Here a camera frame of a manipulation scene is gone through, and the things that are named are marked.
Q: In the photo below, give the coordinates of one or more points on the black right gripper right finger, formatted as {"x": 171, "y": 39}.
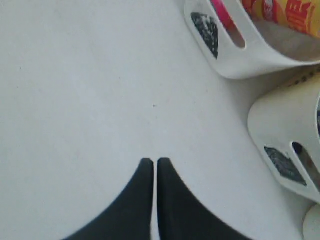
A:
{"x": 181, "y": 216}

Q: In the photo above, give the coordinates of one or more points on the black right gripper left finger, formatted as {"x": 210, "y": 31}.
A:
{"x": 129, "y": 216}

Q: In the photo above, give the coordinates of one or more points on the yellow Lays chips can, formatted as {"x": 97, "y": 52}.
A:
{"x": 300, "y": 15}

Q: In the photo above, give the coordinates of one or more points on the pink Lays chips can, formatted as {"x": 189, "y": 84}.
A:
{"x": 224, "y": 17}

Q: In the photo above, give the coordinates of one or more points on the right cream plastic bin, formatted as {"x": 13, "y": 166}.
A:
{"x": 311, "y": 223}

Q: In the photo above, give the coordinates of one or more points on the cream plastic bin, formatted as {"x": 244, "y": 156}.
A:
{"x": 311, "y": 223}
{"x": 252, "y": 48}
{"x": 284, "y": 125}

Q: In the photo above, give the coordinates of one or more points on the middle cream plastic bin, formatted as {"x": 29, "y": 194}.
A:
{"x": 284, "y": 125}

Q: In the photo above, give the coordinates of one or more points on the left cream plastic bin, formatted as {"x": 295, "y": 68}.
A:
{"x": 252, "y": 48}

